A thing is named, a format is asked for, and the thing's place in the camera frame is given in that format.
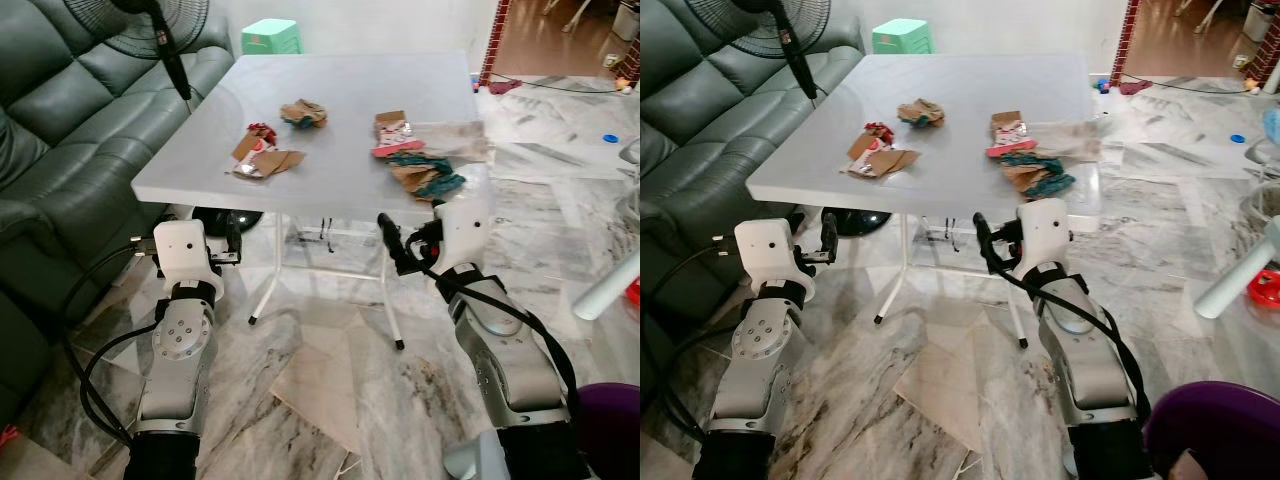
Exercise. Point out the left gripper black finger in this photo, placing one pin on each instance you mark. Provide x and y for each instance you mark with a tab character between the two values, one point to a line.
830	232
236	232

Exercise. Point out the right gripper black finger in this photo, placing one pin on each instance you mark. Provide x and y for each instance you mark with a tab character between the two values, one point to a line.
986	235
390	235

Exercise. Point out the brown red carton piece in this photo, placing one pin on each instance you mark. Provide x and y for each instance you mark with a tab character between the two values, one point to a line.
268	162
882	162

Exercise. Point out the red white snack carton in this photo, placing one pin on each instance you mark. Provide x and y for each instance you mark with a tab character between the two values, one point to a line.
391	135
1007	135

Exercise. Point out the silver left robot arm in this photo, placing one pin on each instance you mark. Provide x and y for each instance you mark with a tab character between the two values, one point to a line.
755	345
185	345

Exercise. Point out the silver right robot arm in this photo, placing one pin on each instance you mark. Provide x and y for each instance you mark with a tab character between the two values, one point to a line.
1085	350
500	350

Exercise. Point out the purple rubbish bin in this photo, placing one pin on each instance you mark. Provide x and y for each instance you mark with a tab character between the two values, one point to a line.
612	435
1215	430

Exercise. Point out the white folding table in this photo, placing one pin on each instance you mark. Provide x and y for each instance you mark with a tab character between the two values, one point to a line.
330	190
950	190

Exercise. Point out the large teal brown torn cardboard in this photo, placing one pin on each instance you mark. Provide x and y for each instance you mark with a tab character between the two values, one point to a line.
1038	176
425	178

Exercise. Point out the red crumpled wrapper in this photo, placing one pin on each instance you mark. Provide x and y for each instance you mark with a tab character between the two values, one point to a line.
880	132
263	132

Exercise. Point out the dirty grey cloth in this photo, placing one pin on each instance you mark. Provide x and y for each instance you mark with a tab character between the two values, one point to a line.
452	140
1068	140

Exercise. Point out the small crumpled brown teal cardboard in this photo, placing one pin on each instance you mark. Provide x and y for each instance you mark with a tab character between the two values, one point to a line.
921	113
303	114

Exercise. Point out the beige flat floor sheet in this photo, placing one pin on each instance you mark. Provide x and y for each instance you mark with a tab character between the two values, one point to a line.
940	395
320	390

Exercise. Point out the black standing fan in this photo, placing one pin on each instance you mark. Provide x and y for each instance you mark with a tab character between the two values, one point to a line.
800	58
172	55

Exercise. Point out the dark green leather sofa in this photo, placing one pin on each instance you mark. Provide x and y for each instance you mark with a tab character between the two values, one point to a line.
700	110
60	110

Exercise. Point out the small dark red rag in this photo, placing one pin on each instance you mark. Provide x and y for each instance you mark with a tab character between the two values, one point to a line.
503	87
1134	87

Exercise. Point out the white plastic tube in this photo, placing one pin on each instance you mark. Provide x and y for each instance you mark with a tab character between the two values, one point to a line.
605	288
1235	280

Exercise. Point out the red plastic item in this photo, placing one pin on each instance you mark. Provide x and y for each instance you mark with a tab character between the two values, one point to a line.
634	293
1266	290

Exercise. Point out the green plastic stool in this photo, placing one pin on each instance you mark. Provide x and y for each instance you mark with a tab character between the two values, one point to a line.
270	38
902	38

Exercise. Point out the light wooden chair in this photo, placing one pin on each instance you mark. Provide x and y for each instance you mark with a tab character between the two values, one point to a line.
580	12
1212	12

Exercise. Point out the white storage box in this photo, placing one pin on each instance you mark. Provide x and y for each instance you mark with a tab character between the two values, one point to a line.
1262	24
628	20

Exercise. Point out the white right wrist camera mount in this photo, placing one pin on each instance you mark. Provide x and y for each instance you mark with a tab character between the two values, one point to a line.
465	235
1045	235

